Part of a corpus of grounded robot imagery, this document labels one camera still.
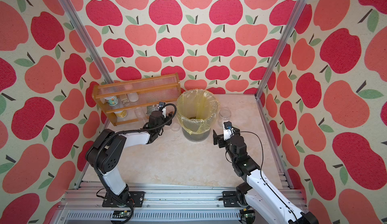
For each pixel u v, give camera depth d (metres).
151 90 0.86
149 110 1.08
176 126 1.01
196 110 0.94
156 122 0.75
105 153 0.49
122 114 1.03
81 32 0.84
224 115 0.95
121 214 0.72
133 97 0.96
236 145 0.58
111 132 0.54
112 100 0.91
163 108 0.82
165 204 0.75
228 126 0.66
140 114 0.91
